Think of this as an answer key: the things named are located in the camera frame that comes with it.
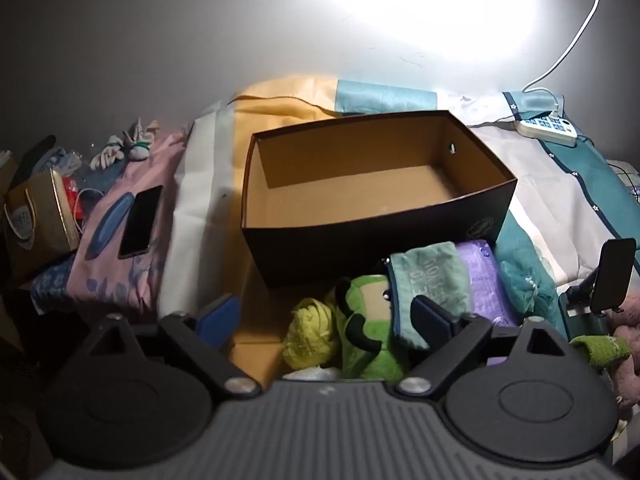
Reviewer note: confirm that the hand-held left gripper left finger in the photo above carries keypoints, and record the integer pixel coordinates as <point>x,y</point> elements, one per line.
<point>220,317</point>

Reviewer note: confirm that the black smartphone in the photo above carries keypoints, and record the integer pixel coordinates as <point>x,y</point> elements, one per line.
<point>140,222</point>

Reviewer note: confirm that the white power strip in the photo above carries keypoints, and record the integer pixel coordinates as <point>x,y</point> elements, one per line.
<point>545,130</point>

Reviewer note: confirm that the green plush toy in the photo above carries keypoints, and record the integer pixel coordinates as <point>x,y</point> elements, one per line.
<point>370,355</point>

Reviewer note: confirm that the dark and blue slipper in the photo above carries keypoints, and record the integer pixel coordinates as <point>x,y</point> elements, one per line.
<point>42,152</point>

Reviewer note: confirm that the teal zip pouch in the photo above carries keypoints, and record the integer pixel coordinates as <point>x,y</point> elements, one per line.
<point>430,270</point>

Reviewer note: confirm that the pink plush toy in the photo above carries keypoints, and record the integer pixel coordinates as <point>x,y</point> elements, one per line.
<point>631,310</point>

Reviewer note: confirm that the white cloth ball green band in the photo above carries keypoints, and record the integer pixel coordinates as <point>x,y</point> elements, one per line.
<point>140,147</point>

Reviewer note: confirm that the dark brown cardboard box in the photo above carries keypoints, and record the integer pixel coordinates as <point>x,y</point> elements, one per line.
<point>350,240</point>

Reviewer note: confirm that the purple wipes packet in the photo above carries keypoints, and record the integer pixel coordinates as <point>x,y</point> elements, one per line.
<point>480,270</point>

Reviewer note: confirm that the white glove bundle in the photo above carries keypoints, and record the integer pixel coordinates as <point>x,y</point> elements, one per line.
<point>107,156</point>

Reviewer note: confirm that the yellow mesh bath pouf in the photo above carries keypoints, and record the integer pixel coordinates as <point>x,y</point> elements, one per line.
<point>310,332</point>

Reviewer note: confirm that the red packet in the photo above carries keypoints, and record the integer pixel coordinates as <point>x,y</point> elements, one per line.
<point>71,192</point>

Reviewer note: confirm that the gold paper gift bag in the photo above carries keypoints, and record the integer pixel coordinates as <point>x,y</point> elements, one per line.
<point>42,230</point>

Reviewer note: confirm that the pink floral pillow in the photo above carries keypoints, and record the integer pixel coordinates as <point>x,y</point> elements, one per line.
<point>100,260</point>

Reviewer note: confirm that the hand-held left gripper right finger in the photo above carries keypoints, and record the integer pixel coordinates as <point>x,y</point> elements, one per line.
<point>430,320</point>

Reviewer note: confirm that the black phone stand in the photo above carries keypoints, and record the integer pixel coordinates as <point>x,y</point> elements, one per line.
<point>612,275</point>

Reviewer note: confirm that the teal mesh bath pouf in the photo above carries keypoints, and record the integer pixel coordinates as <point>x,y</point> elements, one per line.
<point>525,280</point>

